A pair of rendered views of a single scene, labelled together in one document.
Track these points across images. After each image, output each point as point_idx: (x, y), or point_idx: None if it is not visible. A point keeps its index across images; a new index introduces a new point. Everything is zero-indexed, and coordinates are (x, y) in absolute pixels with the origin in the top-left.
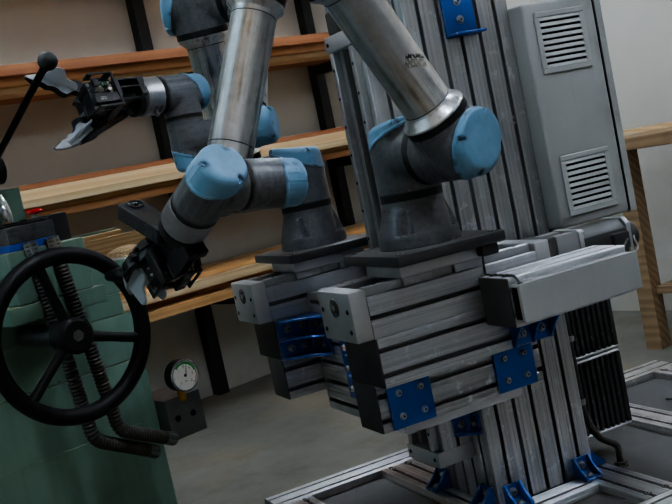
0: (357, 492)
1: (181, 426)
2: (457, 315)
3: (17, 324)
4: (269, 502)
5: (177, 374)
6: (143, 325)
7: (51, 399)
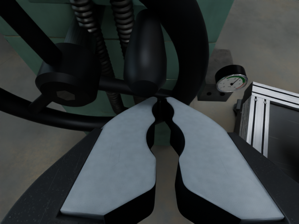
0: (289, 114)
1: (208, 97)
2: None
3: (34, 1)
4: (252, 86)
5: (225, 81)
6: (182, 98)
7: (120, 48)
